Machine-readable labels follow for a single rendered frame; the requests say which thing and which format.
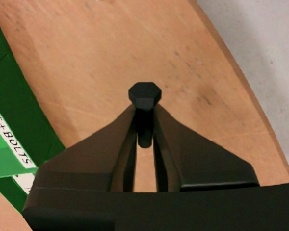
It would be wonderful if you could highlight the green three-compartment sorting bin rack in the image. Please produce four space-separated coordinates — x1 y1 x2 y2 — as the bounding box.
0 27 66 215

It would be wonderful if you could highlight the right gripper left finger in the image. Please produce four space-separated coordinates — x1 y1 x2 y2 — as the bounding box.
30 103 138 192

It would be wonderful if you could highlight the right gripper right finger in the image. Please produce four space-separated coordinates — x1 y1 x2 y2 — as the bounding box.
153 103 260 192

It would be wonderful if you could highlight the black bolt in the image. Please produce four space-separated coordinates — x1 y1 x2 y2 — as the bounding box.
128 82 162 149

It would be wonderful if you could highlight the white domino with black pips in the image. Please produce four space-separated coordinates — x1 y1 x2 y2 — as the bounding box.
13 173 35 193

